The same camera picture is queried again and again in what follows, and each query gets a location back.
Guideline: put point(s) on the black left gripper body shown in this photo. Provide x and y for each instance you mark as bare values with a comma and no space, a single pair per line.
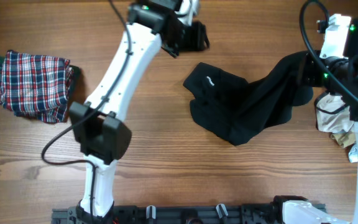
184,37

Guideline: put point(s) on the black t-shirt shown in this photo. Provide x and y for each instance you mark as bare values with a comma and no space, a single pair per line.
237,110

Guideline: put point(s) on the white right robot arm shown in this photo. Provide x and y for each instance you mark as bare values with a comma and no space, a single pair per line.
335,67

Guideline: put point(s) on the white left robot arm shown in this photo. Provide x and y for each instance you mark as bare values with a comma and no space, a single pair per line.
99,125

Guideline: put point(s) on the white crumpled cloth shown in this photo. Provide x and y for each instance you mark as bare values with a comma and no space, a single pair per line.
332,114

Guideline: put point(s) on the tan crumpled cloth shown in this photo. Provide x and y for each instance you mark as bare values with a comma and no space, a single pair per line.
344,139

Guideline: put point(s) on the light blue crumpled cloth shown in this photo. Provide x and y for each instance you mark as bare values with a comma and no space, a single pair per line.
353,154

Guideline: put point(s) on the plaid folded shirt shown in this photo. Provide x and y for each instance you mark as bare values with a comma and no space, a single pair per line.
35,86

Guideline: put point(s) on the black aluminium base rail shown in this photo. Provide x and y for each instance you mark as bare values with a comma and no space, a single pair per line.
245,214

